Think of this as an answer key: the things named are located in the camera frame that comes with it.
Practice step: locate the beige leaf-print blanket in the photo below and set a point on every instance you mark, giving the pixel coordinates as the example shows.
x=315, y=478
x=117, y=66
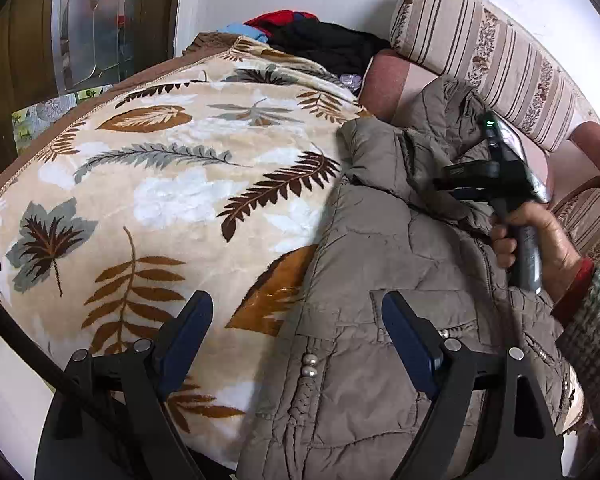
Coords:
x=170, y=185

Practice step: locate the red garment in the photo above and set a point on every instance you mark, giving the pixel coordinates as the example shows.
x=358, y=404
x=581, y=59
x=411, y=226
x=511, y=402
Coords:
x=275, y=20

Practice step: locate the grey-brown quilted jacket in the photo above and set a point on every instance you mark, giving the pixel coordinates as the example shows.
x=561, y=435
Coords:
x=380, y=250

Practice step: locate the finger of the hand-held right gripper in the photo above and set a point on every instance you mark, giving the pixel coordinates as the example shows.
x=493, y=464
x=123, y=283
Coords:
x=467, y=193
x=457, y=172

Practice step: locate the small pink sofa cushion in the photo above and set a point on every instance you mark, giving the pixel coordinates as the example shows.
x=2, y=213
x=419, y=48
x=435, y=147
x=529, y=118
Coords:
x=590, y=142

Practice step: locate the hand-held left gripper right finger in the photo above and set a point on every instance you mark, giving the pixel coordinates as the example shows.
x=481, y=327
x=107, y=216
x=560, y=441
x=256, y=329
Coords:
x=411, y=341

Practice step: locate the crumpled clear plastic bag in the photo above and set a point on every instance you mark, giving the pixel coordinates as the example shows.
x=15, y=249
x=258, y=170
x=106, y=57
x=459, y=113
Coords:
x=351, y=81

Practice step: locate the short striped floral cushion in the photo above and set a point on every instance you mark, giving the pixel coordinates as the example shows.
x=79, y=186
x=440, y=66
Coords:
x=587, y=220

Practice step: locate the wooden door with patterned glass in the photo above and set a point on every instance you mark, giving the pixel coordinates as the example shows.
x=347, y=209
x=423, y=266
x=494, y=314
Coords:
x=95, y=20

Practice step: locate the black clothing pile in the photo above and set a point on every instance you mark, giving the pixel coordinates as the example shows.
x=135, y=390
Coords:
x=325, y=42

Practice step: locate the light blue cloth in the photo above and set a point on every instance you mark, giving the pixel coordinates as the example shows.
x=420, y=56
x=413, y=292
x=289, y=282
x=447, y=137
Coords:
x=237, y=31

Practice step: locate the large pink sofa cushion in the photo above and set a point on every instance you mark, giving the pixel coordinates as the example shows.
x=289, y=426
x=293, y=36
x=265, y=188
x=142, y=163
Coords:
x=387, y=85

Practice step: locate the person's right hand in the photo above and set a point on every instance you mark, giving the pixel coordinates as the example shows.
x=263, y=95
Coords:
x=552, y=245

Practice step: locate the green floral floor mat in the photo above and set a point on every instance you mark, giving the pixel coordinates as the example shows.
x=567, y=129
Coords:
x=30, y=120

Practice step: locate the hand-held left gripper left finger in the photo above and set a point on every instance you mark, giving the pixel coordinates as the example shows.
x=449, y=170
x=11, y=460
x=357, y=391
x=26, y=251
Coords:
x=184, y=342

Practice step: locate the long striped floral cushion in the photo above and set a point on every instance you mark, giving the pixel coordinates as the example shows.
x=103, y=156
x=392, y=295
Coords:
x=490, y=55

